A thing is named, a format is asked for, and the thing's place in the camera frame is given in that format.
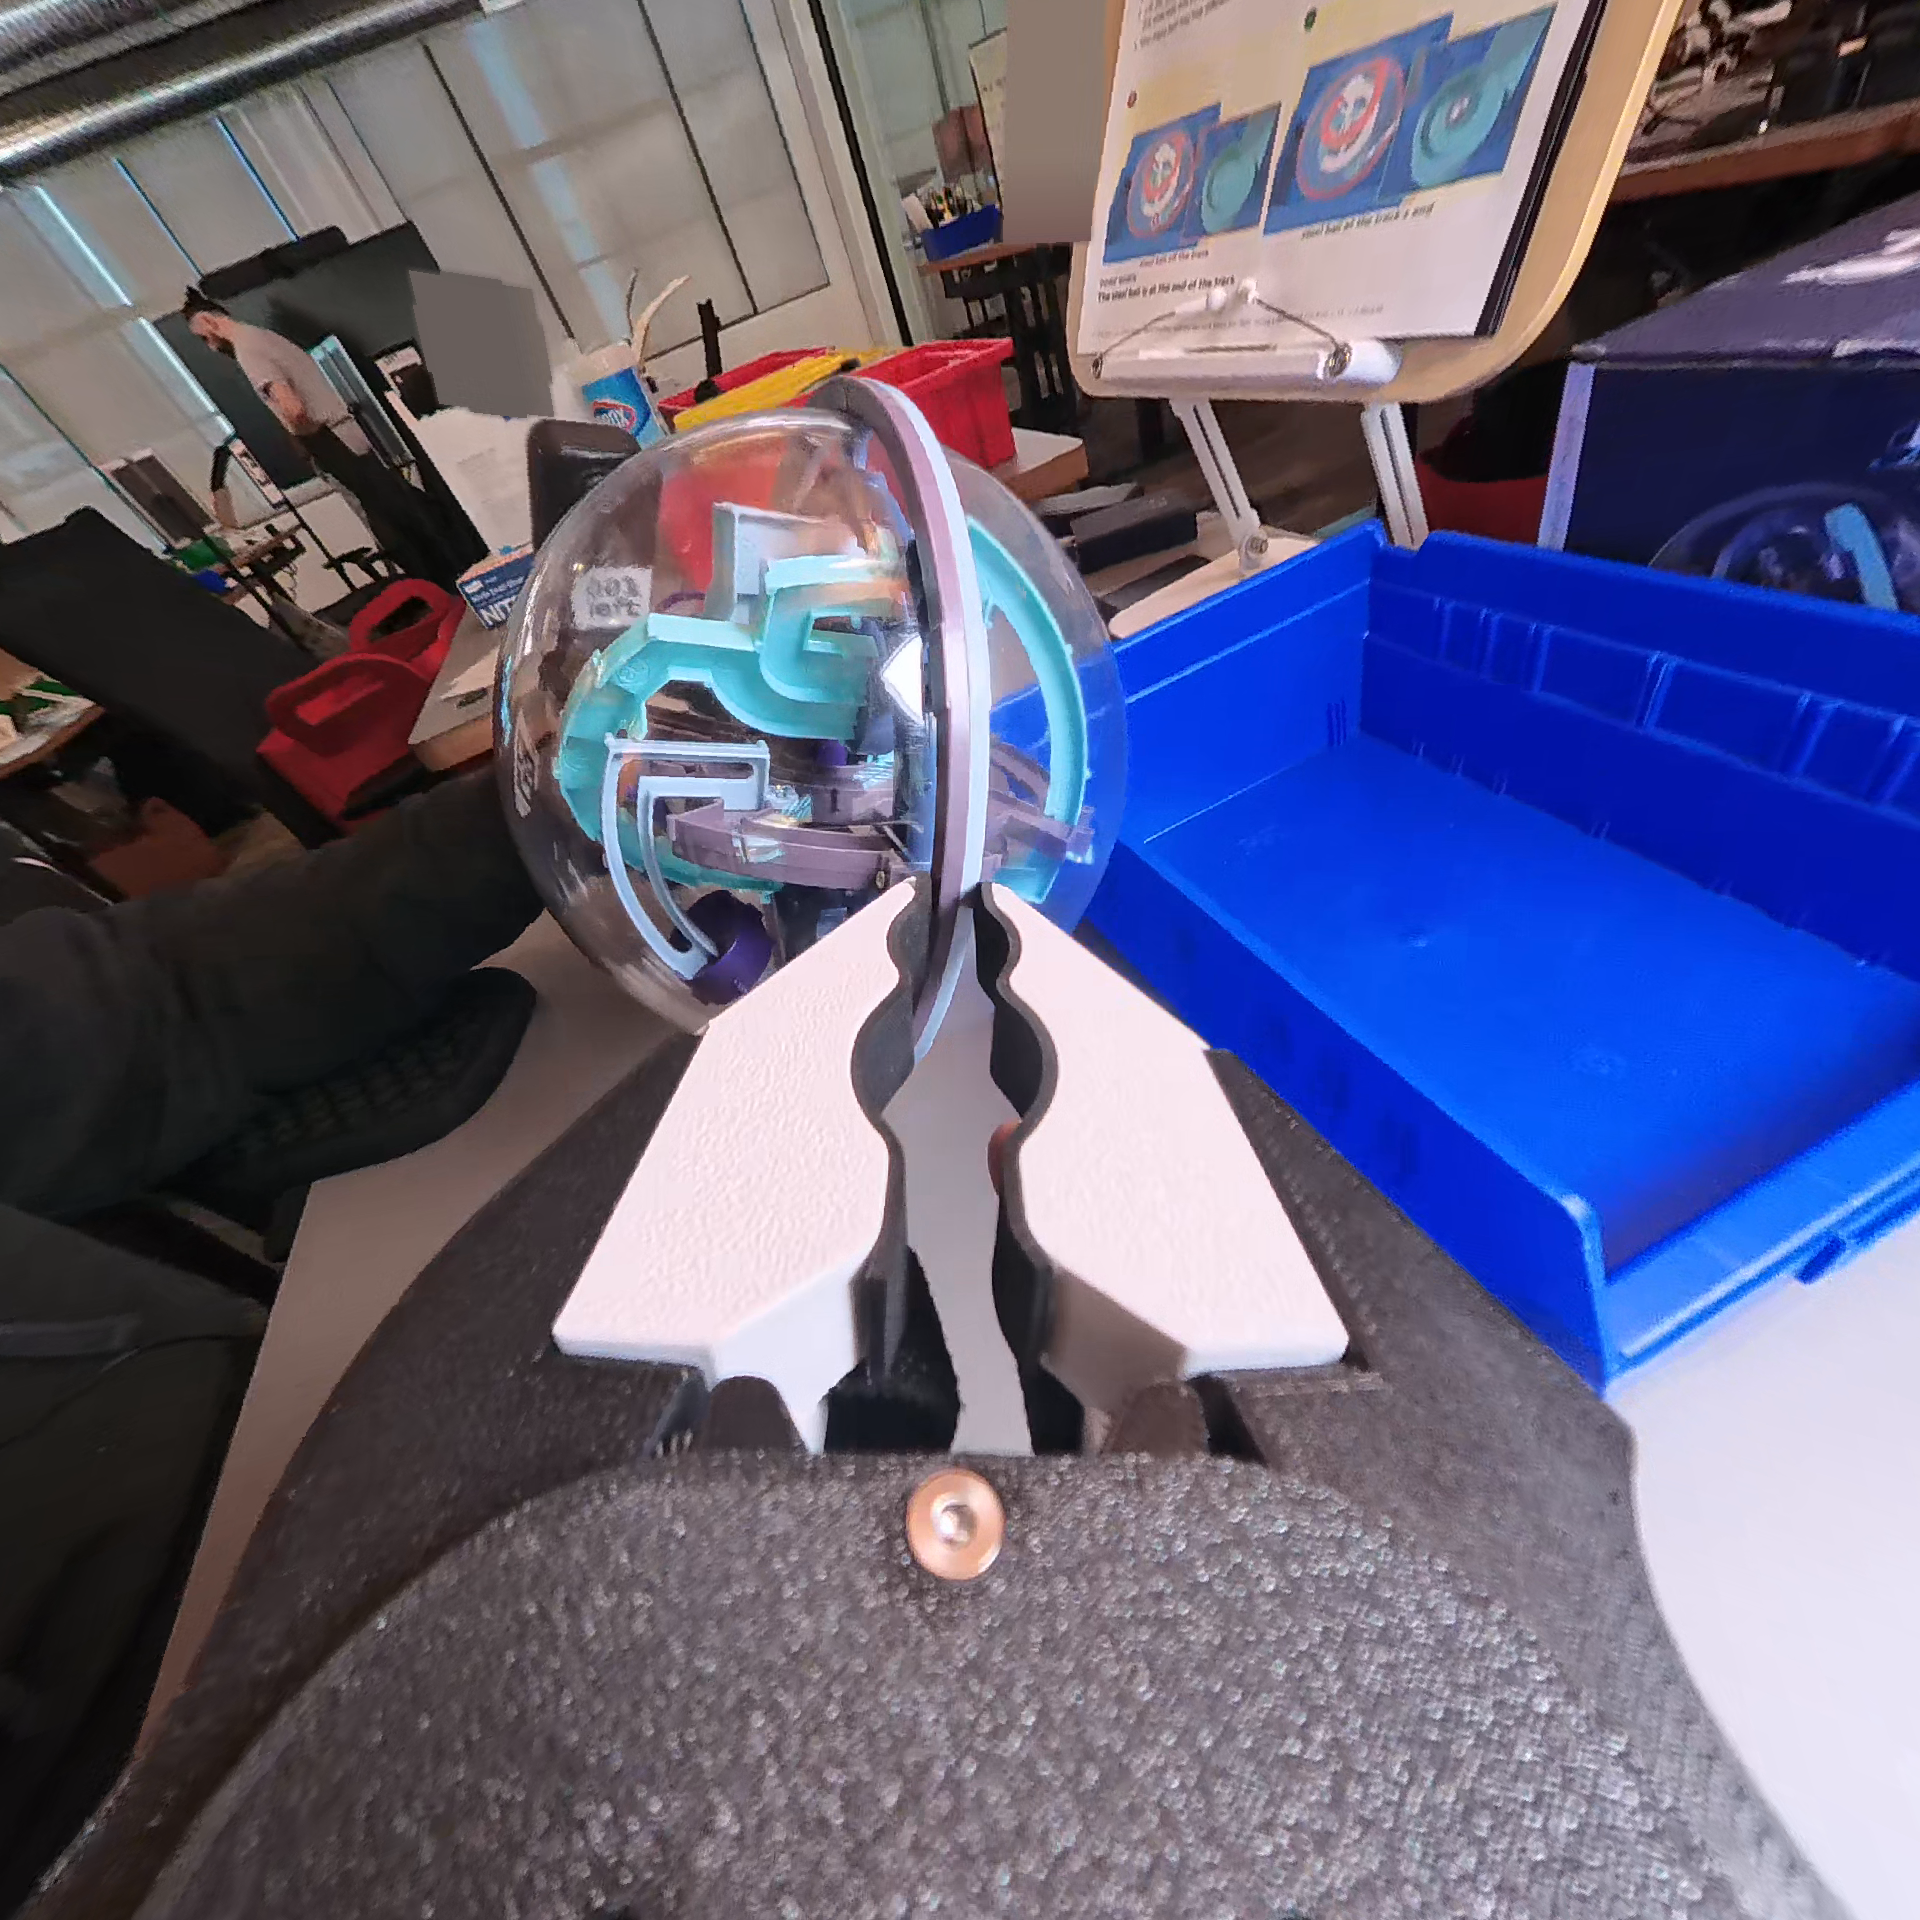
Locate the dark maze ball box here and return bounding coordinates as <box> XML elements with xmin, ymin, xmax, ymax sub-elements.
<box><xmin>1543</xmin><ymin>193</ymin><xmax>1920</xmax><ymax>617</ymax></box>

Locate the silver round air duct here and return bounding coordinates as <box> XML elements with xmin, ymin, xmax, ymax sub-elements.
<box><xmin>0</xmin><ymin>0</ymin><xmax>483</xmax><ymax>186</ymax></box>

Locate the red ribbed plastic bin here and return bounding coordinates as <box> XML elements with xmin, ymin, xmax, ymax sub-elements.
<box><xmin>846</xmin><ymin>341</ymin><xmax>1019</xmax><ymax>472</ymax></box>

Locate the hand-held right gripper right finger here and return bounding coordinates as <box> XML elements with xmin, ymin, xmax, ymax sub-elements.
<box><xmin>975</xmin><ymin>884</ymin><xmax>1350</xmax><ymax>1452</ymax></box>

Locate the instruction board on wooden stand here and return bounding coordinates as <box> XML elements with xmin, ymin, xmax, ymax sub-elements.
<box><xmin>1069</xmin><ymin>0</ymin><xmax>1686</xmax><ymax>602</ymax></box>

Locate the blue glove box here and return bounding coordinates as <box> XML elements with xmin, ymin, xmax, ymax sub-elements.
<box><xmin>456</xmin><ymin>553</ymin><xmax>546</xmax><ymax>636</ymax></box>

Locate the yellow plastic bin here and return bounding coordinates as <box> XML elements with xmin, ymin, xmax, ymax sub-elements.
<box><xmin>675</xmin><ymin>347</ymin><xmax>906</xmax><ymax>434</ymax></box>

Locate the white cardboard box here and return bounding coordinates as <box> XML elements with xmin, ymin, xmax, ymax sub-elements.
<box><xmin>412</xmin><ymin>404</ymin><xmax>537</xmax><ymax>560</ymax></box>

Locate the person's left forearm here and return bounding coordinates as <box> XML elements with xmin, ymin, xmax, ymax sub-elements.
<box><xmin>0</xmin><ymin>771</ymin><xmax>546</xmax><ymax>1219</ymax></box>

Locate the clear plastic maze ball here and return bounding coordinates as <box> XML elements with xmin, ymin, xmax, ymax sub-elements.
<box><xmin>493</xmin><ymin>373</ymin><xmax>1129</xmax><ymax>1039</ymax></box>

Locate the wooden top office desk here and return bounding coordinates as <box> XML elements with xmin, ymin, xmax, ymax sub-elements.
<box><xmin>1613</xmin><ymin>96</ymin><xmax>1920</xmax><ymax>207</ymax></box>

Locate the blue plastic bin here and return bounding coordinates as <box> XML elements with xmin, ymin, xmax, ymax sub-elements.
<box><xmin>990</xmin><ymin>522</ymin><xmax>1920</xmax><ymax>1391</ymax></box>

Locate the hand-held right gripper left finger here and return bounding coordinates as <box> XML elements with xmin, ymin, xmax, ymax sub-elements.
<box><xmin>553</xmin><ymin>875</ymin><xmax>925</xmax><ymax>1452</ymax></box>

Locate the black power bank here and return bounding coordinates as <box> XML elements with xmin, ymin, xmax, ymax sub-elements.
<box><xmin>1073</xmin><ymin>497</ymin><xmax>1207</xmax><ymax>576</ymax></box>

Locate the black mesh office chair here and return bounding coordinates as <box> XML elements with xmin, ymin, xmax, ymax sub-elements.
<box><xmin>0</xmin><ymin>506</ymin><xmax>320</xmax><ymax>819</ymax></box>

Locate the red container with handle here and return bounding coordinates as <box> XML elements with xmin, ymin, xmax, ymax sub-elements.
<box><xmin>258</xmin><ymin>582</ymin><xmax>469</xmax><ymax>830</ymax></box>

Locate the wipes canister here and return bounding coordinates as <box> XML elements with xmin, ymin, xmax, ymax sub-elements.
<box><xmin>583</xmin><ymin>341</ymin><xmax>666</xmax><ymax>448</ymax></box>

